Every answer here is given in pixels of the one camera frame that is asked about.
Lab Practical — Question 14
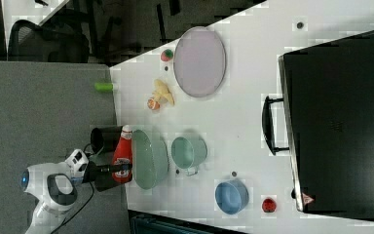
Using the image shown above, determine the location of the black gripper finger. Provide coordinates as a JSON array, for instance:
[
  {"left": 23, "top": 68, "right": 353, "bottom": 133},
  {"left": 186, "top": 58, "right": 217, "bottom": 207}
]
[{"left": 97, "top": 164, "right": 132, "bottom": 174}]

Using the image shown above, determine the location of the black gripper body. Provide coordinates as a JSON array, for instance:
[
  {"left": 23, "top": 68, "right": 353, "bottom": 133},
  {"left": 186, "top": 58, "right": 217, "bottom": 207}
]
[{"left": 83, "top": 162, "right": 97, "bottom": 183}]

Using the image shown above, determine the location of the red plush ketchup bottle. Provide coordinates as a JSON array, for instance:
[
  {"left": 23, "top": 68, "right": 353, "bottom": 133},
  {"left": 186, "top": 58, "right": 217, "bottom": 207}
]
[{"left": 112, "top": 125, "right": 132, "bottom": 184}]

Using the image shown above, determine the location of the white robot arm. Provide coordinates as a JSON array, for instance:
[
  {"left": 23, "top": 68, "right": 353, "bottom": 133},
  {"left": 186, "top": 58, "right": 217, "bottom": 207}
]
[{"left": 21, "top": 162, "right": 132, "bottom": 234}]

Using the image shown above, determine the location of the green oval strainer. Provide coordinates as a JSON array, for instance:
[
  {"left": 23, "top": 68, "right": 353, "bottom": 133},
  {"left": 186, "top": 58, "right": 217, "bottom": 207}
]
[{"left": 131, "top": 130, "right": 169, "bottom": 190}]

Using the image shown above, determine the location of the black cylindrical container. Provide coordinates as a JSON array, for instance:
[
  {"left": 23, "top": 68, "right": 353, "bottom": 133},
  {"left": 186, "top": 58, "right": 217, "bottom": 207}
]
[{"left": 91, "top": 126, "right": 122, "bottom": 192}]

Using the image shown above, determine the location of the orange slice toy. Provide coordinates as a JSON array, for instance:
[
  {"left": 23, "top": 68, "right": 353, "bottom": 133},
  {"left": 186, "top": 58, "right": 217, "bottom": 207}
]
[{"left": 147, "top": 98, "right": 161, "bottom": 110}]

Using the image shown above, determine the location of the green plastic mug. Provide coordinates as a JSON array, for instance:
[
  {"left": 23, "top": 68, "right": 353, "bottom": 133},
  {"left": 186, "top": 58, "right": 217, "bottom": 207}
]
[{"left": 171, "top": 135, "right": 207, "bottom": 176}]

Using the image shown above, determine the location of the green cylinder toy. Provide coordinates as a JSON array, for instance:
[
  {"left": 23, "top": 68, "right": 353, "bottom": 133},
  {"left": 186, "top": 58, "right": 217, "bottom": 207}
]
[{"left": 94, "top": 83, "right": 118, "bottom": 93}]

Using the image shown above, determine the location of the yellow plush peeled banana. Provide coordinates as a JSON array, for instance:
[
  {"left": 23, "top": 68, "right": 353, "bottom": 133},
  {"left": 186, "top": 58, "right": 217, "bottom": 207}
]
[{"left": 152, "top": 79, "right": 174, "bottom": 105}]

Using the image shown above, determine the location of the blue plastic cup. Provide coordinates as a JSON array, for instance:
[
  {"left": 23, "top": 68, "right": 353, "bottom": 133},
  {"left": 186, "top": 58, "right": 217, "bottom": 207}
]
[{"left": 214, "top": 179, "right": 249, "bottom": 215}]

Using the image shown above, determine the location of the red toy strawberry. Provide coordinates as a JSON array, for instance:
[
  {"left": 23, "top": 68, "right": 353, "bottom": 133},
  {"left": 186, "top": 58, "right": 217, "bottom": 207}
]
[{"left": 161, "top": 49, "right": 173, "bottom": 61}]

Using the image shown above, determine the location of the grey round plate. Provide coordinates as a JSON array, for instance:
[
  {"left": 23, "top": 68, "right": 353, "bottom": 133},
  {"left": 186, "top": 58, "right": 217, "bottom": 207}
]
[{"left": 173, "top": 26, "right": 226, "bottom": 98}]

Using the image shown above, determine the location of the black office chair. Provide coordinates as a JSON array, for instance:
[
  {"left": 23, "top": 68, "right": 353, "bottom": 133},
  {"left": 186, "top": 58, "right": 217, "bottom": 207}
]
[{"left": 7, "top": 0, "right": 142, "bottom": 66}]

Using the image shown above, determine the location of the red ladybug toy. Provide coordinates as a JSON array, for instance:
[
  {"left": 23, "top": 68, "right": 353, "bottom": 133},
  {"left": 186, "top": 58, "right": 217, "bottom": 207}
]
[{"left": 261, "top": 198, "right": 277, "bottom": 213}]

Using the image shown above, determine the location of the black toaster oven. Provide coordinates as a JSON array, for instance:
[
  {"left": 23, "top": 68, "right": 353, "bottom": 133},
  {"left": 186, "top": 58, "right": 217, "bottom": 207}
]
[{"left": 278, "top": 30, "right": 374, "bottom": 221}]

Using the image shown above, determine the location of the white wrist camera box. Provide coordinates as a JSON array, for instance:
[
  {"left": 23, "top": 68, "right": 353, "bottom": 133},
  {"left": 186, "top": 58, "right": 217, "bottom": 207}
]
[{"left": 65, "top": 149, "right": 89, "bottom": 173}]

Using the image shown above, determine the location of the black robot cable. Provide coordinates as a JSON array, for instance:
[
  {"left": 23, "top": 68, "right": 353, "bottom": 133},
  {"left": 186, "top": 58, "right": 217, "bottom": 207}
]
[{"left": 50, "top": 142, "right": 95, "bottom": 234}]

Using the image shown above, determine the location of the blue aluminium table frame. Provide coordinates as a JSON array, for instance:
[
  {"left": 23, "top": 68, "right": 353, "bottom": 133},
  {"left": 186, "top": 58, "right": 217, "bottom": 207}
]
[{"left": 129, "top": 210, "right": 244, "bottom": 234}]

